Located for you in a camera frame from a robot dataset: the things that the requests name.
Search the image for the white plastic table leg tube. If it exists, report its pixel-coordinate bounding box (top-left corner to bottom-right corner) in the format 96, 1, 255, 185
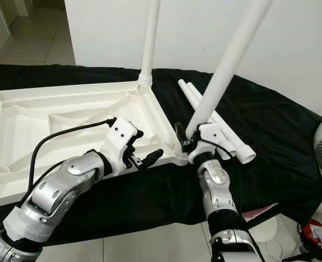
177, 79, 238, 160
184, 0, 275, 137
136, 0, 161, 88
186, 82, 258, 165

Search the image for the white plastic children table top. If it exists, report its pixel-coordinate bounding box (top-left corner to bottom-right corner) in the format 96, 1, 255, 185
0, 75, 189, 211

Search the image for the black tablecloth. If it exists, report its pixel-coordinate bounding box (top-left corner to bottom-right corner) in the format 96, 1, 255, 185
0, 64, 322, 241

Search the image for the pink flat board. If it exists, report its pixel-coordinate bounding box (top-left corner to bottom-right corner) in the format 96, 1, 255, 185
243, 203, 273, 219

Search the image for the white round stand base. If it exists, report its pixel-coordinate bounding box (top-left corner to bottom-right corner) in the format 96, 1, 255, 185
251, 217, 285, 247

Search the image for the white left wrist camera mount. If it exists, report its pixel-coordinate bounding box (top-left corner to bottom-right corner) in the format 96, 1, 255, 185
102, 116, 142, 175

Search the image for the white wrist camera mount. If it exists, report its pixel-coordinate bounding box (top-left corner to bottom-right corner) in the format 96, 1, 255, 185
186, 123, 222, 163
102, 116, 142, 175

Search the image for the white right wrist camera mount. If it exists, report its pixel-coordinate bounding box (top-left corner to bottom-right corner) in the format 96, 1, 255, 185
186, 123, 222, 163

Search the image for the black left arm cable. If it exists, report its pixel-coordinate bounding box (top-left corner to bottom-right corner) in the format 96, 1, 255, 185
29, 116, 119, 192

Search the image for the red round cable reel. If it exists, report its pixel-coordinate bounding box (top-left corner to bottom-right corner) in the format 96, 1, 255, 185
297, 218, 322, 246

